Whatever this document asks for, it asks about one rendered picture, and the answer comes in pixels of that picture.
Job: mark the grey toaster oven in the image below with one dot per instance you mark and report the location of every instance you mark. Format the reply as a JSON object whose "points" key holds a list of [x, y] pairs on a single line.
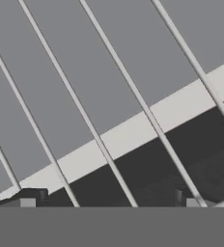
{"points": [[98, 80]]}

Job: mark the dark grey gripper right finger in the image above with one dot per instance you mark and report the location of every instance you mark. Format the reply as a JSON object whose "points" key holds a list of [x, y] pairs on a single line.
{"points": [[181, 197]]}

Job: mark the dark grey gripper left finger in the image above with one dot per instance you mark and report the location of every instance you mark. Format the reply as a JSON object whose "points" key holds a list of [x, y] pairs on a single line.
{"points": [[33, 194]]}

